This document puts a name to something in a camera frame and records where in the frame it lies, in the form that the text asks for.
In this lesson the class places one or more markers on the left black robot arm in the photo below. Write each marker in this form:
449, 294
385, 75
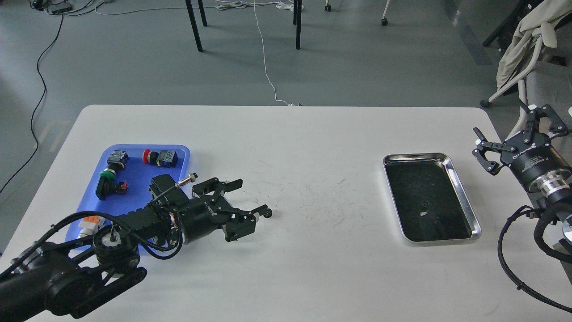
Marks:
89, 258

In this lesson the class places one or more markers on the green push button switch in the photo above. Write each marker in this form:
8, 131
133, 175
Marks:
107, 185

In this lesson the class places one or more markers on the black table legs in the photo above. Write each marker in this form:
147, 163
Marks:
295, 6

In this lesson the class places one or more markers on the stainless steel tray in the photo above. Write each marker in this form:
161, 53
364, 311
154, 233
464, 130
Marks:
429, 199

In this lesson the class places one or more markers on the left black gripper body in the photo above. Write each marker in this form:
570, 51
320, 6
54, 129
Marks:
198, 220

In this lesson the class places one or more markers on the red emergency stop button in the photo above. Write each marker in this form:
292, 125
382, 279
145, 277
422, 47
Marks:
165, 158

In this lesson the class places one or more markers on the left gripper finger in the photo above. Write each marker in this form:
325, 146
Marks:
240, 223
210, 195

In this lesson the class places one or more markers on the small grey contact block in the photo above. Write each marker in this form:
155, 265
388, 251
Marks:
118, 158

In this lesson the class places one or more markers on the chair with beige jacket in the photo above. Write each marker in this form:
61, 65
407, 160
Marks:
537, 61

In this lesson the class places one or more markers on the grey switch orange top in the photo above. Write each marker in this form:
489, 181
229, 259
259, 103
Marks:
90, 225

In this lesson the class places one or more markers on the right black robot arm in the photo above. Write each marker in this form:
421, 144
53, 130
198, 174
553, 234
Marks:
552, 232

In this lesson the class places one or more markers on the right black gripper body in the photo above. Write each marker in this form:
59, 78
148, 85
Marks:
533, 157

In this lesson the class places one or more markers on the blue plastic tray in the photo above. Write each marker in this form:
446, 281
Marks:
137, 175

